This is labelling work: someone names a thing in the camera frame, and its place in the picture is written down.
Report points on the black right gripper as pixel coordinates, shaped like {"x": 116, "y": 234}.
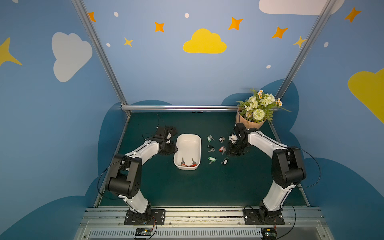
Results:
{"x": 236, "y": 148}

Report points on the left controller board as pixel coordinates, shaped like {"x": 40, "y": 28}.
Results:
{"x": 143, "y": 233}

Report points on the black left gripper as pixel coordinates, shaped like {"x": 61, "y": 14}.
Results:
{"x": 169, "y": 147}

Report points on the key with black solid tag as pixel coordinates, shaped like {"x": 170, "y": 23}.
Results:
{"x": 211, "y": 148}

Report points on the key with green tag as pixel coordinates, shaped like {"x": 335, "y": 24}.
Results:
{"x": 210, "y": 138}
{"x": 212, "y": 159}

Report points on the right controller board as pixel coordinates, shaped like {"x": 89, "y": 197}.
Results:
{"x": 269, "y": 234}

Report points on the key with red window tag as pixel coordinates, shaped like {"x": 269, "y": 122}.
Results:
{"x": 222, "y": 150}

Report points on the aluminium post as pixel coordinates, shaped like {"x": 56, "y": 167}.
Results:
{"x": 306, "y": 48}
{"x": 87, "y": 23}

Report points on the rear aluminium frame rail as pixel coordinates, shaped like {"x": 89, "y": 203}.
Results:
{"x": 158, "y": 108}

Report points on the white plastic storage box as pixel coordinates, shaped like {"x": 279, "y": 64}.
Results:
{"x": 189, "y": 146}

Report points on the key with black window tag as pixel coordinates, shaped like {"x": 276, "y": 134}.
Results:
{"x": 225, "y": 161}

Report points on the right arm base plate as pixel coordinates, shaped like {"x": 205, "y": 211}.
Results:
{"x": 262, "y": 217}

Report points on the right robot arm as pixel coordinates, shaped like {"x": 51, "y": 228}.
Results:
{"x": 264, "y": 143}

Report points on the black yellow work glove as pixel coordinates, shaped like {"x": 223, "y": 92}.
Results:
{"x": 171, "y": 131}

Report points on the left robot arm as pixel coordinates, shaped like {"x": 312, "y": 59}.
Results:
{"x": 125, "y": 173}

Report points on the controller board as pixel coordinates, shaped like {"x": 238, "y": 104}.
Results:
{"x": 269, "y": 234}
{"x": 143, "y": 233}

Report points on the floor frame rail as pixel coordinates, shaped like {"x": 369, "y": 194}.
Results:
{"x": 288, "y": 170}
{"x": 110, "y": 139}

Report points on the potted artificial flowers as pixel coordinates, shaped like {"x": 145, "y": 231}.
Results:
{"x": 258, "y": 109}

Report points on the right floor frame rail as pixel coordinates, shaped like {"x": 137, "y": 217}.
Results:
{"x": 288, "y": 170}

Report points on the left floor frame rail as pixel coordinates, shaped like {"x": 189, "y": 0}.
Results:
{"x": 110, "y": 139}

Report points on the right rear aluminium post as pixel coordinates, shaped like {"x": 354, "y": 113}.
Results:
{"x": 306, "y": 48}

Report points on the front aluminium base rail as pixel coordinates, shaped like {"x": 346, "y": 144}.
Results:
{"x": 203, "y": 223}

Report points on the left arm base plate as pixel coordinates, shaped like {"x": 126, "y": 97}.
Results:
{"x": 148, "y": 218}

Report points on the left rear aluminium post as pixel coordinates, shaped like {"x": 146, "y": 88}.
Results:
{"x": 87, "y": 23}

